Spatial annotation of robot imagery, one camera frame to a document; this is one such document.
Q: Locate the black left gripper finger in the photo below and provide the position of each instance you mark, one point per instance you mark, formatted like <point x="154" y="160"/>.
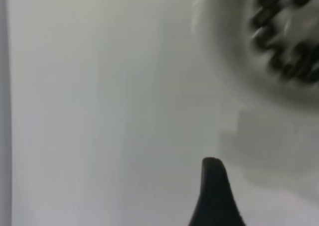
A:
<point x="214" y="198"/>

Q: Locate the dark coffee beans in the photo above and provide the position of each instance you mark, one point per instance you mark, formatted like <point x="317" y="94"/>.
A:
<point x="302" y="49"/>

